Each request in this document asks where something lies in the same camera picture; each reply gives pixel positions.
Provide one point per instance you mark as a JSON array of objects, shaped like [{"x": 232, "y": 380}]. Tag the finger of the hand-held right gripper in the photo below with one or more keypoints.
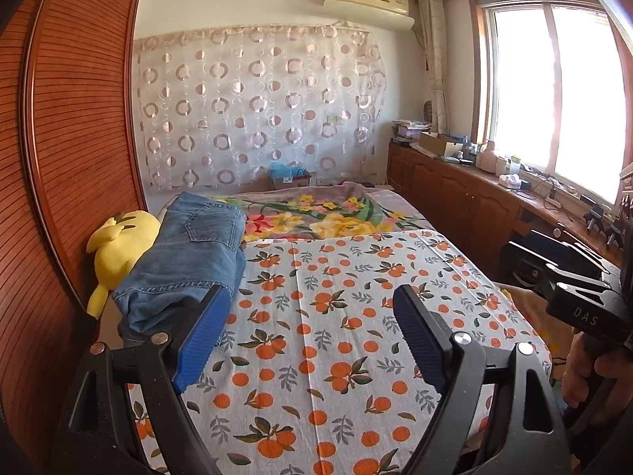
[
  {"x": 568, "y": 252},
  {"x": 576, "y": 278}
]

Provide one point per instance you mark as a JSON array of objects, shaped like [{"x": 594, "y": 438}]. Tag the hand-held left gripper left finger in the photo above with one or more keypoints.
[{"x": 202, "y": 336}]

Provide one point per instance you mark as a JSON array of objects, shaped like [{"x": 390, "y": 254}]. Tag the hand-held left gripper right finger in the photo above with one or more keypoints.
[{"x": 420, "y": 341}]

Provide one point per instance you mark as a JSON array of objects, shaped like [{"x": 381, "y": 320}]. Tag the blue denim pants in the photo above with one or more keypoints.
[
  {"x": 202, "y": 227},
  {"x": 173, "y": 292}
]

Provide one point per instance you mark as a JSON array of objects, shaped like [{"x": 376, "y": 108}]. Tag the person's right hand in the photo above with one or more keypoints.
[{"x": 576, "y": 376}]

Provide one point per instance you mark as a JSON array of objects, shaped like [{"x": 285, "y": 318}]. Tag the dark figurine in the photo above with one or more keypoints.
[
  {"x": 615, "y": 232},
  {"x": 593, "y": 220}
]

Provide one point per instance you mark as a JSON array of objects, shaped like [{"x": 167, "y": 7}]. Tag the white power strip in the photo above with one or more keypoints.
[{"x": 554, "y": 201}]

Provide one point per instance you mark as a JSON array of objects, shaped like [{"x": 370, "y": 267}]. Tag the white tissue pack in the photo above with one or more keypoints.
[{"x": 510, "y": 181}]

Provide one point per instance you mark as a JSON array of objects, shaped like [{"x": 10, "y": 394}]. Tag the orange print bedsheet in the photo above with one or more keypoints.
[{"x": 321, "y": 331}]

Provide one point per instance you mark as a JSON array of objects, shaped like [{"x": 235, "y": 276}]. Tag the yellow plush toy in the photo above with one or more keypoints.
[{"x": 118, "y": 252}]

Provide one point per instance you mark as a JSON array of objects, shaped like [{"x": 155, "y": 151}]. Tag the white plastic jug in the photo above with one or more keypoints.
[{"x": 486, "y": 158}]

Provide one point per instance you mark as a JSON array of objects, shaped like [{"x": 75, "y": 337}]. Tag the long wooden cabinet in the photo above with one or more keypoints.
[{"x": 445, "y": 198}]

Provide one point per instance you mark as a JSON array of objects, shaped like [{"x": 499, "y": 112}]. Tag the floral blanket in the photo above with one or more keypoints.
[{"x": 321, "y": 217}]

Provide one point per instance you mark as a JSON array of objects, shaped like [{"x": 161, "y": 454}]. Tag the open cardboard box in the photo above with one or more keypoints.
[{"x": 440, "y": 144}]

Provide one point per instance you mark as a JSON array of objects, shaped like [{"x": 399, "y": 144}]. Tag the window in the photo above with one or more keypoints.
[{"x": 524, "y": 84}]

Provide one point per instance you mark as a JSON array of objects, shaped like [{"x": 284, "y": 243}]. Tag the small cardboard box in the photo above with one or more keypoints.
[{"x": 292, "y": 182}]

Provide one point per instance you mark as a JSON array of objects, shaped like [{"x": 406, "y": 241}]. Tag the stack of papers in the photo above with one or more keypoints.
[{"x": 410, "y": 129}]

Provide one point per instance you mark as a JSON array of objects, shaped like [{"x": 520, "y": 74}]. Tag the beige window curtain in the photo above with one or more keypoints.
[{"x": 435, "y": 59}]

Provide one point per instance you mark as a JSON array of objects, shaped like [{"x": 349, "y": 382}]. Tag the wooden headboard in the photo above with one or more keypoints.
[{"x": 74, "y": 133}]

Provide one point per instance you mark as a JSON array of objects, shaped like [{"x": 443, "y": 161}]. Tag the circle patterned wall curtain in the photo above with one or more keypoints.
[{"x": 247, "y": 109}]

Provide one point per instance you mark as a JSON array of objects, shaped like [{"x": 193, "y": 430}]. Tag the wall air conditioner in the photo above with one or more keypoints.
[{"x": 366, "y": 0}]

